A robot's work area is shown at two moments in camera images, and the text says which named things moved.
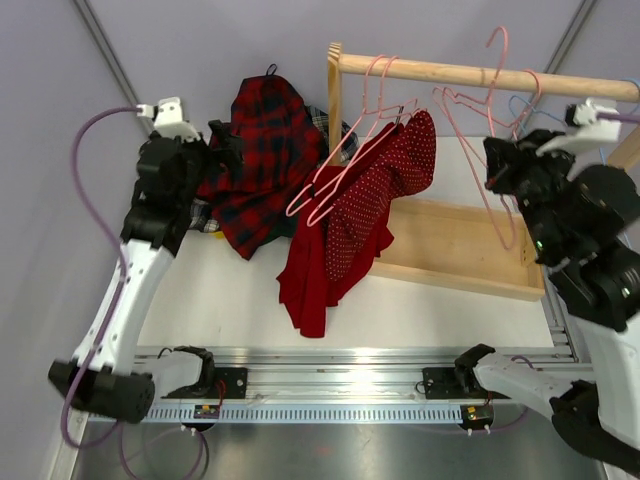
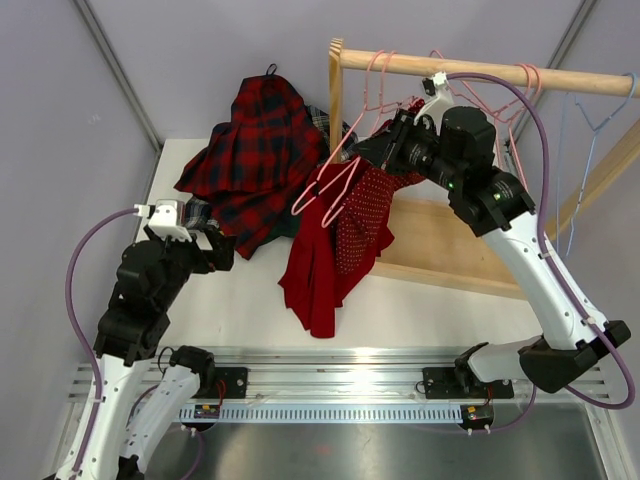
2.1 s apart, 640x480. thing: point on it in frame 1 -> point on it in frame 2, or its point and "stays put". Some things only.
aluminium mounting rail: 402,385 stays put
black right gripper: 506,158 -> 386,149
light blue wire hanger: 532,109 -> 595,130
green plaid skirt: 281,224 stays put
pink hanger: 529,109 -> 530,74
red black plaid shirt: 280,142 stays put
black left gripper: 230,154 -> 220,257
